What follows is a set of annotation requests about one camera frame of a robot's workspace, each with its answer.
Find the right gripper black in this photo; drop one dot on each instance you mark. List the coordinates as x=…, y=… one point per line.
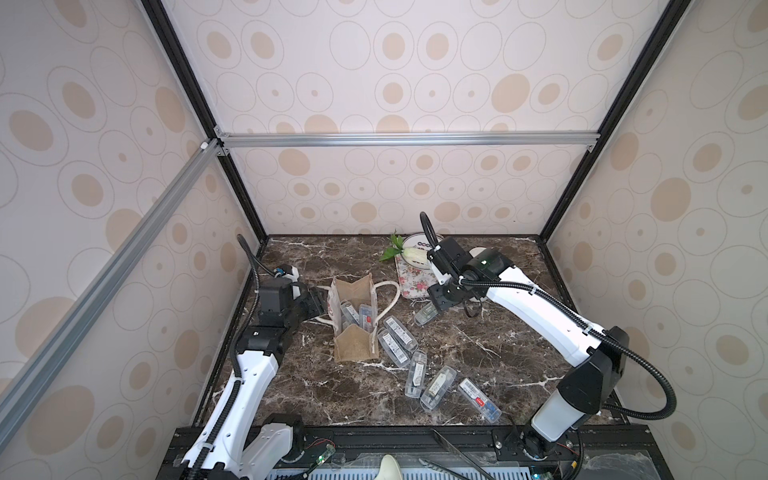
x=442, y=293

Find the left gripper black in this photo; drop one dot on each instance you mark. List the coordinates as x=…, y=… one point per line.
x=317, y=301

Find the clear compass case red blue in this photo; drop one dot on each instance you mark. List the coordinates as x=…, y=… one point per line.
x=366, y=317

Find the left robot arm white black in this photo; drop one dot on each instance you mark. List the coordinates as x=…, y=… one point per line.
x=222, y=450

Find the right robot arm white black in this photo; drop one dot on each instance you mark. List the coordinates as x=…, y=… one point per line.
x=597, y=356

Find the clear compass case bottom slanted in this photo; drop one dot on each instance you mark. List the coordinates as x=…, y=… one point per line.
x=437, y=388

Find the floral square plate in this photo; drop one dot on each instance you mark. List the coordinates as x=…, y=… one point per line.
x=414, y=282

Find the white vegetable with green leaves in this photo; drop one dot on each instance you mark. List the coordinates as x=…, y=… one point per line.
x=394, y=249

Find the round patterned bowl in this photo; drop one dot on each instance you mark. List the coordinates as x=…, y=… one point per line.
x=414, y=251

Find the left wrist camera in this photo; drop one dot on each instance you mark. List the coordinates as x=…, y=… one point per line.
x=279, y=292

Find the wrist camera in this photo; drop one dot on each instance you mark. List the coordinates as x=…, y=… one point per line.
x=448, y=258
x=279, y=292

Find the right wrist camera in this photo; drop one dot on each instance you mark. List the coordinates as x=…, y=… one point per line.
x=448, y=258

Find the aluminium rail back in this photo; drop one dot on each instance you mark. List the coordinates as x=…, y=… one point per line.
x=410, y=139

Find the aluminium rail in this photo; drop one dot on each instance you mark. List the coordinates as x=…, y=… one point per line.
x=41, y=370
x=410, y=139

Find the black base frame front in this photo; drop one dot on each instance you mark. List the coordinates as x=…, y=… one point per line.
x=472, y=452

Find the aluminium rail left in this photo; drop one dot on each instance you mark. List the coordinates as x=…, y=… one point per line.
x=41, y=370

